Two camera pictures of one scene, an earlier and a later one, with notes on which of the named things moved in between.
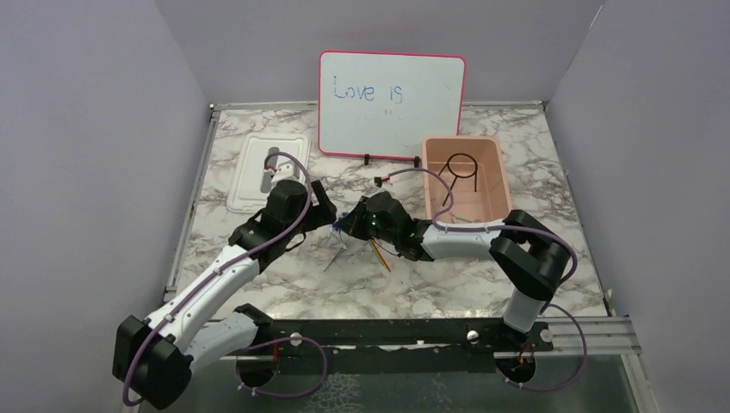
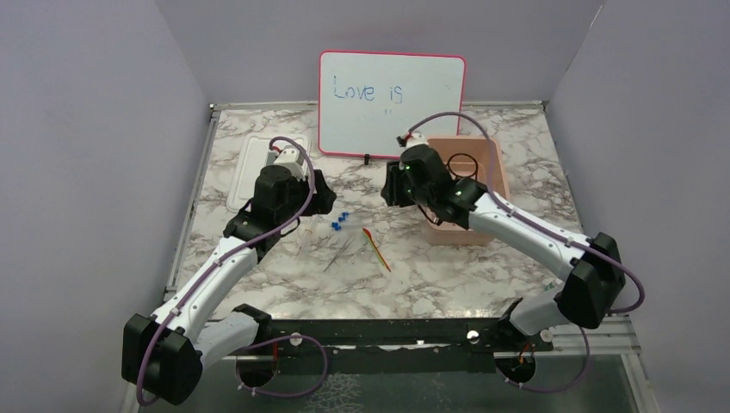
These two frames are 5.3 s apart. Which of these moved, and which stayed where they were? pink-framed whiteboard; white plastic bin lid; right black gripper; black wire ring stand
Moved: right black gripper
Stayed: black wire ring stand; pink-framed whiteboard; white plastic bin lid
